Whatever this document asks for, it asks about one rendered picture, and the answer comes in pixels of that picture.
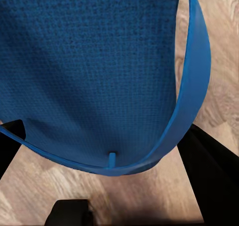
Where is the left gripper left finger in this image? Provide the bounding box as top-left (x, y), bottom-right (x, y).
top-left (0, 119), bottom-right (26, 179)

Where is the sandal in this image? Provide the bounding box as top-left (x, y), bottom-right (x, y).
top-left (0, 0), bottom-right (211, 177)

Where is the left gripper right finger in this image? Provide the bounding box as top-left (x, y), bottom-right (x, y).
top-left (177, 124), bottom-right (239, 226)

